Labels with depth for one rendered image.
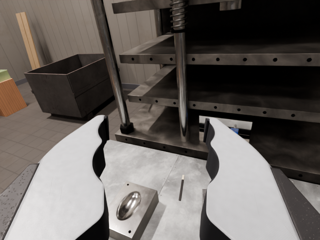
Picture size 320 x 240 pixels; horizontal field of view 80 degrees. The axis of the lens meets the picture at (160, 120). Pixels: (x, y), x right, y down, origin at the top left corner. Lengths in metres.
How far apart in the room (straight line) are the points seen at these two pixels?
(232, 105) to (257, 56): 0.26
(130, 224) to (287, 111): 0.82
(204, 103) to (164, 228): 0.62
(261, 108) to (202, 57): 0.37
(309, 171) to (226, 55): 0.65
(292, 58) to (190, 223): 0.76
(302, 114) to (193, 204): 0.62
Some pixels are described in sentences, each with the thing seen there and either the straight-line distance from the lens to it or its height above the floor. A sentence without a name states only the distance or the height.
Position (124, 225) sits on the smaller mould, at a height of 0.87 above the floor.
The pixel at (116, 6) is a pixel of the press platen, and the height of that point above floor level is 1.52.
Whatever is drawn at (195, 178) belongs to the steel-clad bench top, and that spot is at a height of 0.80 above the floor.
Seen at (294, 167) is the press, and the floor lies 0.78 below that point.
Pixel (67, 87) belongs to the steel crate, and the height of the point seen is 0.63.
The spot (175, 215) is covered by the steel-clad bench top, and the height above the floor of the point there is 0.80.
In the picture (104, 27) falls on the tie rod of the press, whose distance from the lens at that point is 1.12.
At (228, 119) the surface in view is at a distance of 1.07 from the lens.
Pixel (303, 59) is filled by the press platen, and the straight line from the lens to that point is 0.97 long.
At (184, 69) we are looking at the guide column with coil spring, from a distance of 0.97.
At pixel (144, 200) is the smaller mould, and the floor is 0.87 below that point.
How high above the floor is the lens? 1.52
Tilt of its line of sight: 31 degrees down
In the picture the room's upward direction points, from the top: 7 degrees counter-clockwise
